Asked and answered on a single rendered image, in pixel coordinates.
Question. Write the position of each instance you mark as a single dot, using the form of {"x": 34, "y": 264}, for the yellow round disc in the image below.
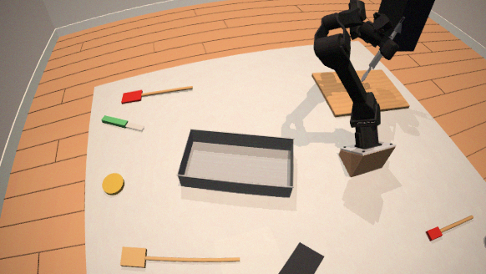
{"x": 113, "y": 183}

